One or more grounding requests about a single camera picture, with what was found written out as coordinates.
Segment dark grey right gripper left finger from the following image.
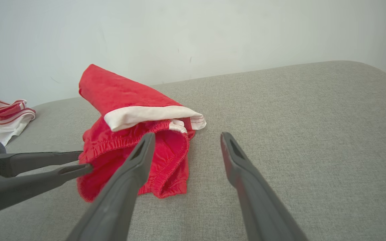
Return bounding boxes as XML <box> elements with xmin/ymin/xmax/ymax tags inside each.
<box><xmin>66</xmin><ymin>133</ymin><xmax>155</xmax><ymax>241</ymax></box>

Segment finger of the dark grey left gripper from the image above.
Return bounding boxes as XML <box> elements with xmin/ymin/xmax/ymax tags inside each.
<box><xmin>0</xmin><ymin>151</ymin><xmax>83</xmax><ymax>178</ymax></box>
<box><xmin>0</xmin><ymin>164</ymin><xmax>93</xmax><ymax>215</ymax></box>

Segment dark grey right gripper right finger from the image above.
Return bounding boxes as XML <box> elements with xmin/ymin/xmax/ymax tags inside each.
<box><xmin>220</xmin><ymin>132</ymin><xmax>309</xmax><ymax>241</ymax></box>

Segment red and white basketball jersey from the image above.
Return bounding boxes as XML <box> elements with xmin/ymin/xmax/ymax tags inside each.
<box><xmin>0</xmin><ymin>97</ymin><xmax>36</xmax><ymax>146</ymax></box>

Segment red shorts with white stripe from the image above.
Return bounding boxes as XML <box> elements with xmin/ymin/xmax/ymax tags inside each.
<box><xmin>77</xmin><ymin>64</ymin><xmax>207</xmax><ymax>203</ymax></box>

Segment grey fabric sofa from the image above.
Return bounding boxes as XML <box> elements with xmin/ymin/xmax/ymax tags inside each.
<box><xmin>0</xmin><ymin>61</ymin><xmax>386</xmax><ymax>241</ymax></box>

